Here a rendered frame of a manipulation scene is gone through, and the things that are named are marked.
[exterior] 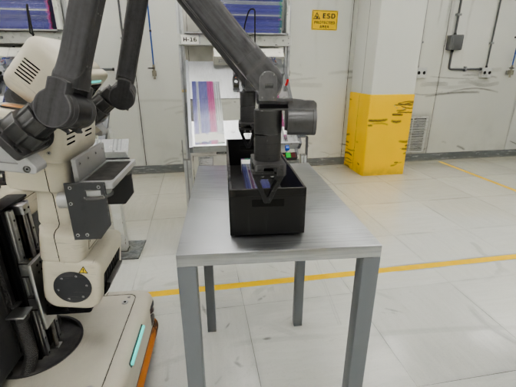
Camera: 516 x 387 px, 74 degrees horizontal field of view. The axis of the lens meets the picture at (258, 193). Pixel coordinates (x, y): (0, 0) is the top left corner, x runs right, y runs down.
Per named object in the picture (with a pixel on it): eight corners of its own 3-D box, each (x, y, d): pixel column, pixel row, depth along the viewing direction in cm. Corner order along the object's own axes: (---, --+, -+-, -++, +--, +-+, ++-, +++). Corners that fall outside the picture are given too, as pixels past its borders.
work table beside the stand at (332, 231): (198, 497, 99) (175, 255, 71) (208, 326, 164) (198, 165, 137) (348, 480, 103) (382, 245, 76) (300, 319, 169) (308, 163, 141)
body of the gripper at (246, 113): (255, 124, 132) (255, 104, 129) (257, 128, 122) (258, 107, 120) (238, 124, 131) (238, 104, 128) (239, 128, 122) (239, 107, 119)
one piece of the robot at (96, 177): (57, 242, 90) (39, 163, 83) (94, 203, 116) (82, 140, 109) (120, 239, 92) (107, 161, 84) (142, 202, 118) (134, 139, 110)
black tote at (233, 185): (226, 167, 132) (226, 139, 128) (271, 167, 133) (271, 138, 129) (229, 236, 78) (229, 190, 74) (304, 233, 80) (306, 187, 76)
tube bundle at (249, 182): (240, 167, 129) (240, 158, 127) (259, 166, 129) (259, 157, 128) (251, 224, 81) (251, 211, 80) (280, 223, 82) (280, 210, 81)
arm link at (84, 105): (40, 111, 75) (22, 109, 70) (73, 81, 74) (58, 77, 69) (67, 144, 76) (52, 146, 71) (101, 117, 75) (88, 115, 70)
